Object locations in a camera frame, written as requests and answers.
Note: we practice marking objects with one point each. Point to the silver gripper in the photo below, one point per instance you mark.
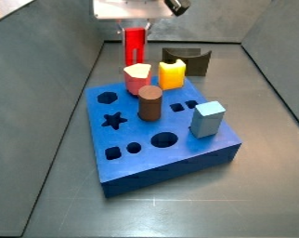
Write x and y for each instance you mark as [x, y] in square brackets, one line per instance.
[139, 9]

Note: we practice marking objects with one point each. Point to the red two-legged peg block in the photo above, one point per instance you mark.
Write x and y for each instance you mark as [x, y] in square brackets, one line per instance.
[135, 37]

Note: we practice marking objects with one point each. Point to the blue shape-sorter board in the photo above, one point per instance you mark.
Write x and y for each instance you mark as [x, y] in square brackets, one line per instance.
[140, 153]

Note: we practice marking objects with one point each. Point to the pink pentagon block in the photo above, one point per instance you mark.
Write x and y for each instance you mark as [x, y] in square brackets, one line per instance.
[137, 77]

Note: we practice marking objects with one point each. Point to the yellow notched block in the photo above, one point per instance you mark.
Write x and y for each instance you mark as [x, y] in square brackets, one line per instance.
[171, 74]

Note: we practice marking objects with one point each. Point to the black curved stand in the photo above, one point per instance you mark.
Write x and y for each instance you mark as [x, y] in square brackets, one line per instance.
[195, 59]

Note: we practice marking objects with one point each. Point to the brown cylinder peg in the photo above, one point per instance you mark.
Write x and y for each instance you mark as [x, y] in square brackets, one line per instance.
[149, 103]

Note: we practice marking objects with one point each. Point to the light blue rectangular block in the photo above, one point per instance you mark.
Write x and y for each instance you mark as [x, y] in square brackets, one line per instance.
[207, 119]

